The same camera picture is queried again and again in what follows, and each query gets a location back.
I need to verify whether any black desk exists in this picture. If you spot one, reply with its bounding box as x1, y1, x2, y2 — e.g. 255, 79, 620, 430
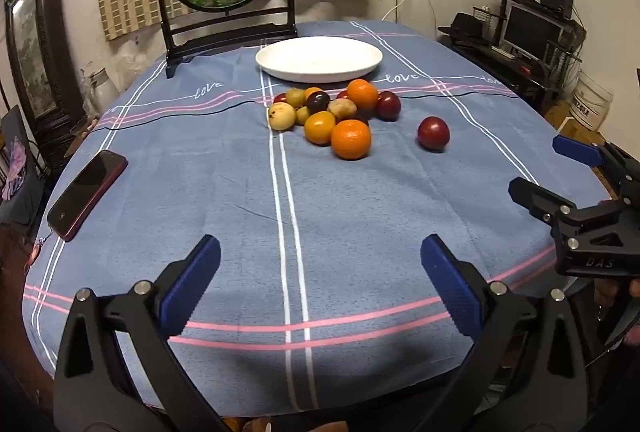
440, 0, 586, 113

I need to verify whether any dark framed picture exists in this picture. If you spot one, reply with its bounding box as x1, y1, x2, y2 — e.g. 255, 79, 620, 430
4, 0, 86, 133

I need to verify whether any chair with purple cloth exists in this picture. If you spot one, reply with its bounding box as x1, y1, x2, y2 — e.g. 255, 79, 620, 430
0, 106, 46, 237

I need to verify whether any red smartphone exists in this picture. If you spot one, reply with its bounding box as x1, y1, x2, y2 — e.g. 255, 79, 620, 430
46, 150, 129, 243

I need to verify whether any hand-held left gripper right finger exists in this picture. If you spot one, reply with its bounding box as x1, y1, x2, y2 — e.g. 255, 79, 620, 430
415, 233, 606, 432

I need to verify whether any white jug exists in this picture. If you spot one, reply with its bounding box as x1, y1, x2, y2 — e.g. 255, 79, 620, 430
82, 68, 121, 113

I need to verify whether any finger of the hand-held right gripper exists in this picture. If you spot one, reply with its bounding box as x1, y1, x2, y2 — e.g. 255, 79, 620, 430
553, 135, 640, 197
508, 177, 629, 237

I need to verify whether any person's right hand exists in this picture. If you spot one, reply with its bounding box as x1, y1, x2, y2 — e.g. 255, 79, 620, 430
594, 278, 640, 313

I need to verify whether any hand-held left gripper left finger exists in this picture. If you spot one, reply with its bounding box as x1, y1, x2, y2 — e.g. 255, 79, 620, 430
52, 234, 231, 432

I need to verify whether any white oval plate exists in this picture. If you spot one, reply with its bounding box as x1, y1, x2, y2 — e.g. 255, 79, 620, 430
255, 36, 384, 84

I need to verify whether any round phone charm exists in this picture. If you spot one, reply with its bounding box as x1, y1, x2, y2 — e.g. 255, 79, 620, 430
25, 234, 53, 273

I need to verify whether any black hat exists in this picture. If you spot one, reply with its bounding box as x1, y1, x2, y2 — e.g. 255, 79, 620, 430
438, 12, 488, 45

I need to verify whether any pale yellow round fruit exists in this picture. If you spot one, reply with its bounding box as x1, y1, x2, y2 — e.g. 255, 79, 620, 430
268, 102, 297, 131

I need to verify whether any computer monitor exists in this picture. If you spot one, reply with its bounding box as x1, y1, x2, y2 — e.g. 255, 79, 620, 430
501, 4, 566, 61

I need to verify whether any blue striped tablecloth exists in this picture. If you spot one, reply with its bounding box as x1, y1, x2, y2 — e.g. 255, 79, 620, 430
21, 20, 613, 418

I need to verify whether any yellow-orange round fruit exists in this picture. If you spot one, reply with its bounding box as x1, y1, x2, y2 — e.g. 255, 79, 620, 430
303, 111, 337, 145

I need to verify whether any dark purple plum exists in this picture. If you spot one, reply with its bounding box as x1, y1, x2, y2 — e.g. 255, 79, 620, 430
306, 90, 331, 113

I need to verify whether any white bucket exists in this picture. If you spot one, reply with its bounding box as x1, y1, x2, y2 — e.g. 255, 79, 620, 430
570, 70, 614, 131

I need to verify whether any white fabric bundle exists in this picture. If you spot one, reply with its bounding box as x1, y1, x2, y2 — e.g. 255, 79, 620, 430
295, 2, 371, 23

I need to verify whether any dark red plum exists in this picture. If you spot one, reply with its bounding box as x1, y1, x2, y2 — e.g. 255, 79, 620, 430
375, 90, 402, 121
417, 116, 450, 151

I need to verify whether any white power cable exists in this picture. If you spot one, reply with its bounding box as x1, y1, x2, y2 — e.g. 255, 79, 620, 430
382, 0, 416, 22

